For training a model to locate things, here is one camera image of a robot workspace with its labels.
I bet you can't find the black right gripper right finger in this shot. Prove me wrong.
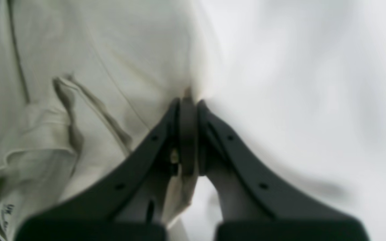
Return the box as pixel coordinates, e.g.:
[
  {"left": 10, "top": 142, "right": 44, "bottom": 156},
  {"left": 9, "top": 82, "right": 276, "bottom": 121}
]
[{"left": 198, "top": 100, "right": 369, "bottom": 241}]

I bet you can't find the beige T-shirt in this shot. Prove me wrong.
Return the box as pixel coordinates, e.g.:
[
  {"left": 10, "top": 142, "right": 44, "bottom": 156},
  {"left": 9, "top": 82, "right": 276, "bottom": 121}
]
[{"left": 0, "top": 0, "right": 208, "bottom": 241}]

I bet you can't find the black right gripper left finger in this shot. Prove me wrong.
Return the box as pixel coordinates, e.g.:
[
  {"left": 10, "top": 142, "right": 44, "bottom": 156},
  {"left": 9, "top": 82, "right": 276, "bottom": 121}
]
[{"left": 16, "top": 98, "right": 196, "bottom": 241}]

